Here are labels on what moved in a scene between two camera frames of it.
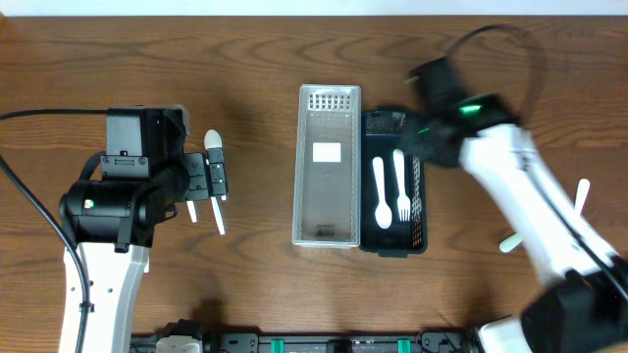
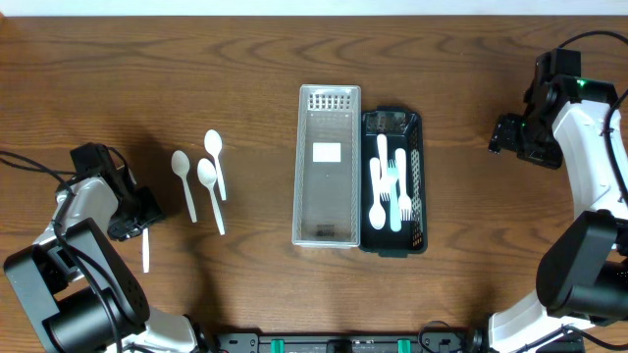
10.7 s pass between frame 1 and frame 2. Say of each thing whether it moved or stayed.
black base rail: stayed
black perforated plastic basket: stayed
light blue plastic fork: moved
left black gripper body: moved
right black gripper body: moved
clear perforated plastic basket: stayed
